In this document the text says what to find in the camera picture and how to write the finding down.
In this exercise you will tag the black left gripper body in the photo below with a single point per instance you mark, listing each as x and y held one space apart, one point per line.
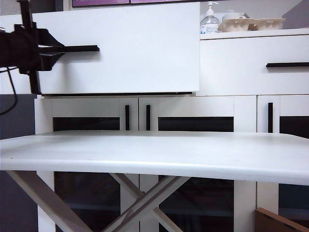
19 48

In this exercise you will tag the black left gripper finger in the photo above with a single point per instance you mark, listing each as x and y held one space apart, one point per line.
48 41
48 61

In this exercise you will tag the white cabinet drawer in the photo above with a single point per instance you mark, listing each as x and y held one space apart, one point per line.
229 72
132 48

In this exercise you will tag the white glass-panel cabinet door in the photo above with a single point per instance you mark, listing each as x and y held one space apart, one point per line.
84 106
193 105
292 105

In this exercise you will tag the light wooden table leg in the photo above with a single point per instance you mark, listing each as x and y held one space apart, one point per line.
160 194
46 200
126 184

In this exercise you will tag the clear pump sanitizer bottle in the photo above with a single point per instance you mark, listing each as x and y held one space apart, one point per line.
209 23

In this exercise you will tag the beige paper egg carton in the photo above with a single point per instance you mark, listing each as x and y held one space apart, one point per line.
270 23
237 24

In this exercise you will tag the white sideboard cabinet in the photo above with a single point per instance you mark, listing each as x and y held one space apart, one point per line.
241 33

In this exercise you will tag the brown cardboard sheet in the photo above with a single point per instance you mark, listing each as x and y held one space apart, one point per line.
270 223

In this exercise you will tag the purple wall picture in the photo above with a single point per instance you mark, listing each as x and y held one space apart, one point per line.
96 2

